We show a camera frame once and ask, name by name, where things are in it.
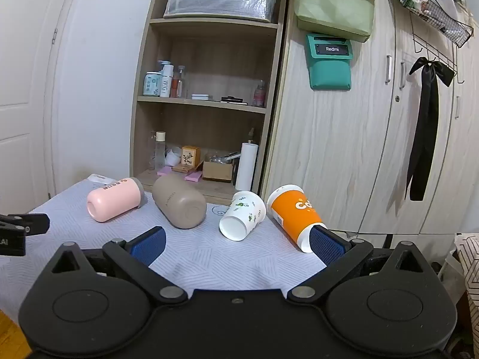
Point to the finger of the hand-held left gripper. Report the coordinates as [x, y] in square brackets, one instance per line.
[26, 223]

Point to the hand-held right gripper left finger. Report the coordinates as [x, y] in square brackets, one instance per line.
[149, 245]

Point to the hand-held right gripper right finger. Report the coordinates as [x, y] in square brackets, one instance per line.
[327, 246]

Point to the orange paper cup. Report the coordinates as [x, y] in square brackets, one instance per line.
[292, 213]

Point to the taupe tumbler cup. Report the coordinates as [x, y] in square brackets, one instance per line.
[179, 204]

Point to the pink tumbler cup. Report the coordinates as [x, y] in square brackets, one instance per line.
[112, 200]

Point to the white printed paper cup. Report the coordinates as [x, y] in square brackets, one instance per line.
[243, 213]

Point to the pale patterned tablecloth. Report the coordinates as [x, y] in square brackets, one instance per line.
[209, 254]

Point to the pink pad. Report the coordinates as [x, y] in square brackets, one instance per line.
[194, 176]
[164, 171]

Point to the white flat packet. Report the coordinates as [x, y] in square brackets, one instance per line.
[103, 178]

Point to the white crumpled item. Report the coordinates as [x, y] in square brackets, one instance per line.
[173, 157]

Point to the clear bottle with beige cap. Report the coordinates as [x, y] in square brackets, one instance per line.
[160, 153]

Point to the yellow small box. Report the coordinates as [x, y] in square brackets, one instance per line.
[191, 156]

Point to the cardboard box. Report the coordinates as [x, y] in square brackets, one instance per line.
[217, 172]

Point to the light wood wardrobe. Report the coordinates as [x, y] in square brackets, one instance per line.
[336, 138]

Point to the white paper towel roll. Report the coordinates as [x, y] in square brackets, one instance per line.
[247, 166]

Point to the patterned fabric box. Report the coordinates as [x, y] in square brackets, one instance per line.
[469, 258]

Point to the white flat case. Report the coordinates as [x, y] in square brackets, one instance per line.
[200, 97]

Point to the teal jar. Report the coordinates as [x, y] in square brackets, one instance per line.
[152, 85]

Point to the black ribbon bow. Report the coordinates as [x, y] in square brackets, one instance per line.
[424, 119]

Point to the white door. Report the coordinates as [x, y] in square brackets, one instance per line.
[22, 63]

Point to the clear bottle with red liquid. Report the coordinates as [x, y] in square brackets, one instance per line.
[179, 84]

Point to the white tube bottle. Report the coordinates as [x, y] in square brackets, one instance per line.
[167, 82]

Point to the pink small bottle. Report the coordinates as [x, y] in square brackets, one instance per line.
[259, 95]

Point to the black flat item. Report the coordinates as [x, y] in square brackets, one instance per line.
[234, 100]

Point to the teal pouch with label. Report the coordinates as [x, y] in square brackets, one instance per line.
[329, 69]

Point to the pump bottle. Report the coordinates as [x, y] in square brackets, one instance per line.
[163, 63]

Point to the wooden shelf unit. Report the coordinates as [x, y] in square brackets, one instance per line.
[209, 56]

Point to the green cushion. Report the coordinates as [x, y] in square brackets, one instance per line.
[333, 11]

